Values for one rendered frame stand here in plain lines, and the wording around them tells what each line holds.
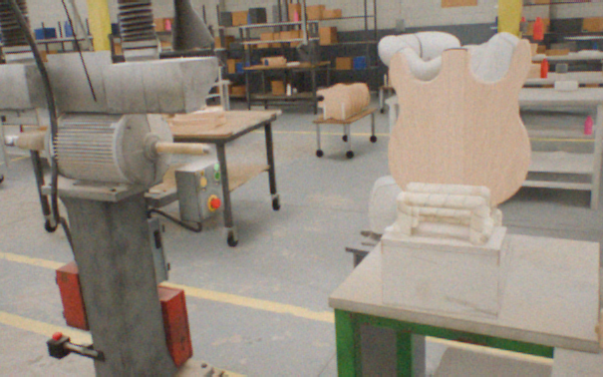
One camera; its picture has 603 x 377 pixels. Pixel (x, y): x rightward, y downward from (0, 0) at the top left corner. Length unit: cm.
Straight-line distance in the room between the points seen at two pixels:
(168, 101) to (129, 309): 85
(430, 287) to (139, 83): 97
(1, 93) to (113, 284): 76
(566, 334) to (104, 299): 152
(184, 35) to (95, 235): 76
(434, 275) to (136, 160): 100
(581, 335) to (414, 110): 64
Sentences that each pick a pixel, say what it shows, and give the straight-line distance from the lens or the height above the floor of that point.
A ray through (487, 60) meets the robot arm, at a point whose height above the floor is 147.
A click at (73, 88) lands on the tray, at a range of 201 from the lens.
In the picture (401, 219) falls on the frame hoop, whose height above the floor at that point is 115.
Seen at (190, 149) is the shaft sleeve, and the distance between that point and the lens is 180.
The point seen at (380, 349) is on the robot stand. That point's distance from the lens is 254.
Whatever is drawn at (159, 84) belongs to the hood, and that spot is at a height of 147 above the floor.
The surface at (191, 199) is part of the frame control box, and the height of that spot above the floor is 101.
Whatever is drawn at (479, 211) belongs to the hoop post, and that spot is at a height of 118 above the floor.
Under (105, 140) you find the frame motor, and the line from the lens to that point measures 189.
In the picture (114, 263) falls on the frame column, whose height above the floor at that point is 85.
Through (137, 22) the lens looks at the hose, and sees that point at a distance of 172.
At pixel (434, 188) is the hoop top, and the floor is 121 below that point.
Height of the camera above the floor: 160
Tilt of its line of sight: 16 degrees down
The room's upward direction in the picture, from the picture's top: 4 degrees counter-clockwise
